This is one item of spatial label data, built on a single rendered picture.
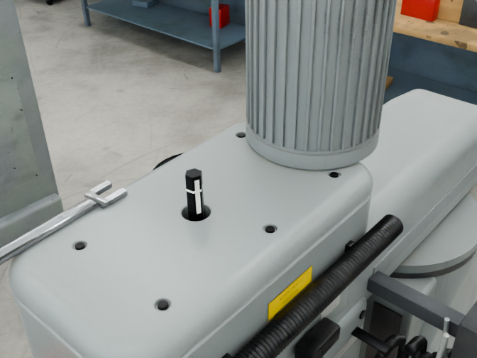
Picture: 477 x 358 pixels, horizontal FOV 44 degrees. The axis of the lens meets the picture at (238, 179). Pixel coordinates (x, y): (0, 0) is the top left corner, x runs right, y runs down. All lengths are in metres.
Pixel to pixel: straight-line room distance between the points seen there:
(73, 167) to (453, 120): 3.54
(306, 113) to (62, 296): 0.38
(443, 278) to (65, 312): 0.81
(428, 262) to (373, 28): 0.58
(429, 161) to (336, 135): 0.37
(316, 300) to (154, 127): 4.19
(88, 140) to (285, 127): 4.06
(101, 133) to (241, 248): 4.24
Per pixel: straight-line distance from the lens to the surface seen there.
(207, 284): 0.64
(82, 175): 4.39
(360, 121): 0.81
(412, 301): 1.02
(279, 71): 0.77
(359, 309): 1.05
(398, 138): 1.19
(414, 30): 4.40
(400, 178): 1.07
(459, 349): 0.90
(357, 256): 0.82
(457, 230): 1.30
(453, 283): 1.29
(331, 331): 0.88
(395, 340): 1.10
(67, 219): 0.75
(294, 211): 0.74
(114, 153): 4.58
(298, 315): 0.73
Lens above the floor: 2.34
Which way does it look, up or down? 34 degrees down
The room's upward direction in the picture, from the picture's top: 1 degrees counter-clockwise
